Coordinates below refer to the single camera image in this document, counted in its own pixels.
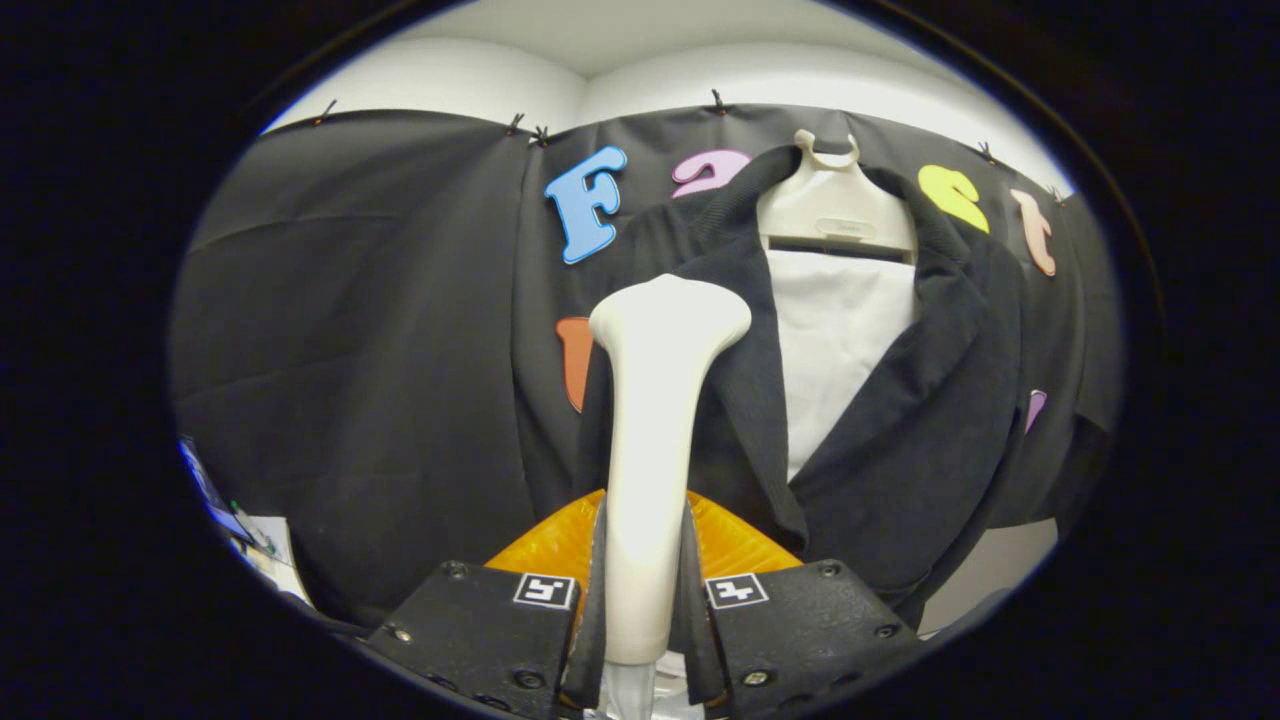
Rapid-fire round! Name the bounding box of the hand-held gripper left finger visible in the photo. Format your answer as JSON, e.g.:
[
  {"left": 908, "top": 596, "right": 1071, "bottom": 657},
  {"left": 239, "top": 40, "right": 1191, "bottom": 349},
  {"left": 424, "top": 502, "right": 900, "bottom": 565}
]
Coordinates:
[{"left": 366, "top": 488, "right": 609, "bottom": 720}]

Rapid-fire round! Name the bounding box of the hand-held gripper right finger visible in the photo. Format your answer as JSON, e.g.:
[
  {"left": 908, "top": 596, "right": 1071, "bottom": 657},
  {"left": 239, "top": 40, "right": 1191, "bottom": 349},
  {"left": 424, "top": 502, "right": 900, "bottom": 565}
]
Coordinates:
[{"left": 682, "top": 488, "right": 921, "bottom": 720}]

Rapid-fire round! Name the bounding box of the black jacket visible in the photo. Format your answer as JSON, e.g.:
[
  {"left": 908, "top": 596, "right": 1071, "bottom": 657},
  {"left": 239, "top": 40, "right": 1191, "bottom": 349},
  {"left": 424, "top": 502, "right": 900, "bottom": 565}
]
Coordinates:
[{"left": 575, "top": 145, "right": 1026, "bottom": 626}]

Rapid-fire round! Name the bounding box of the white garment steamer wand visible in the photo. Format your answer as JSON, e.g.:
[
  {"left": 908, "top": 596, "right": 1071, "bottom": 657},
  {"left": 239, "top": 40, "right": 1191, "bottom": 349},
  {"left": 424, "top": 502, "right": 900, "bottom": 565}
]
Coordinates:
[{"left": 588, "top": 273, "right": 753, "bottom": 719}]

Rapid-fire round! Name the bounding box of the grey cabinet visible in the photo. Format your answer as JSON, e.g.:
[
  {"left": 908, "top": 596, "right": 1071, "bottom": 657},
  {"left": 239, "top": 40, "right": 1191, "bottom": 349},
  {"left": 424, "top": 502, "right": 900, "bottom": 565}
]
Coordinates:
[{"left": 918, "top": 518, "right": 1059, "bottom": 636}]

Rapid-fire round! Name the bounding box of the cream plastic hanger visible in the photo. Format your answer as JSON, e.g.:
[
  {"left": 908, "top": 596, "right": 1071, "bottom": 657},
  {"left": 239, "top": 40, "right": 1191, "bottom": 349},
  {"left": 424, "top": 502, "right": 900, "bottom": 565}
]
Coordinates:
[{"left": 755, "top": 128, "right": 919, "bottom": 263}]

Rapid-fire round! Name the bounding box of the row of black clips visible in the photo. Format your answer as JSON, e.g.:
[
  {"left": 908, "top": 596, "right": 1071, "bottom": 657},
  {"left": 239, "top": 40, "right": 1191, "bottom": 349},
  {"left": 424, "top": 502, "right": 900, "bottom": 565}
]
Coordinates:
[{"left": 312, "top": 88, "right": 1066, "bottom": 201}]

